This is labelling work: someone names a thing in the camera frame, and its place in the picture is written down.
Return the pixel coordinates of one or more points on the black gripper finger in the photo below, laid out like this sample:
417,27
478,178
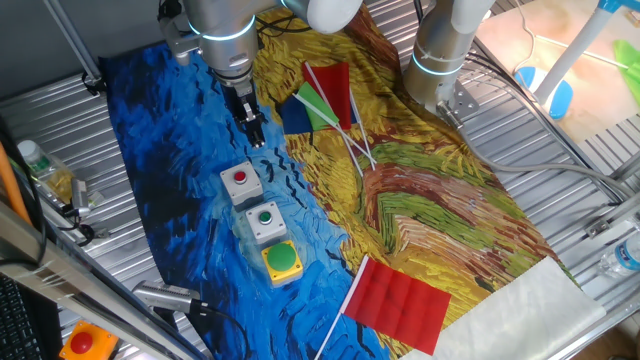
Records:
260,131
252,130

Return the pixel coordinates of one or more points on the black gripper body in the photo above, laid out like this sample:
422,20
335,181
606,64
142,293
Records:
240,102

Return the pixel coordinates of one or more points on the grey box red button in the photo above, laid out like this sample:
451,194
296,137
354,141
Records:
247,189

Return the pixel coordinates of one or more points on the grey box small green button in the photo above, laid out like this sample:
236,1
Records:
272,229

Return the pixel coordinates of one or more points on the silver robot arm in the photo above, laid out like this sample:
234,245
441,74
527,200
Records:
225,25

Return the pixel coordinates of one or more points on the small green flag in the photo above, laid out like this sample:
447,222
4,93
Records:
316,109

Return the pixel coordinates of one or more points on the small red flag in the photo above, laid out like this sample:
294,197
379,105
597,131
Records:
335,85

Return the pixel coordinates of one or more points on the yellow box green mushroom button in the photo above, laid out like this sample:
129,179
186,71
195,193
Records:
281,257

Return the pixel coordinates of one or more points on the black pole clamp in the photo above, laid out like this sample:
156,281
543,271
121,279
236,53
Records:
94,85

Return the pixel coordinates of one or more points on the grey metal pole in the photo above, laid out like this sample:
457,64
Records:
72,42

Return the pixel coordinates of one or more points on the painted blue yellow cloth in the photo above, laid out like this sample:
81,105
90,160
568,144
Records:
425,210

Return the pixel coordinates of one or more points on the clear bottle yellow contents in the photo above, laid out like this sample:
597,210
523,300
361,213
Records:
47,170

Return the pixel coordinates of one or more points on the large red flag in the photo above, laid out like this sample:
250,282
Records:
400,305

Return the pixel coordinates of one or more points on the orange tube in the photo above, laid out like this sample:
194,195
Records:
9,185

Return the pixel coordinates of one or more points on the light wooden board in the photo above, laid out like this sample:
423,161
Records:
505,35

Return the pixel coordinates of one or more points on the orange emergency stop box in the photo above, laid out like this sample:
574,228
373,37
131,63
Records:
82,342

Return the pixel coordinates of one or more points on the black keyboard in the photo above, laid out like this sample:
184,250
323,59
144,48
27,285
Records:
17,325

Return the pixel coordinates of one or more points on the white blue stand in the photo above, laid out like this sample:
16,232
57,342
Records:
570,55

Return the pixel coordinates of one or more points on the bright green object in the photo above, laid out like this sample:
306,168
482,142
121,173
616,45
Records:
627,62

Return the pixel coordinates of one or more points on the clear water bottle blue label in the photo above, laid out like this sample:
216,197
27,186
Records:
622,257

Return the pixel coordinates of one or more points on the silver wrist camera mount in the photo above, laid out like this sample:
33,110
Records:
175,42

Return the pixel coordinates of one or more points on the small silver camera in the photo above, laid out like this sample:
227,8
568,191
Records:
79,197

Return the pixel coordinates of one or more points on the silver ribbed camera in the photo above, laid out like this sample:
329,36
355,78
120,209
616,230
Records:
165,296

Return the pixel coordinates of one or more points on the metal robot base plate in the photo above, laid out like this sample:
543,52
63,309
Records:
462,97

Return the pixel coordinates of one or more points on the aluminium frame bar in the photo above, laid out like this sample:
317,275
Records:
60,285

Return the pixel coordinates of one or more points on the aluminium profile bracket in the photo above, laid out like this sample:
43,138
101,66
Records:
610,217

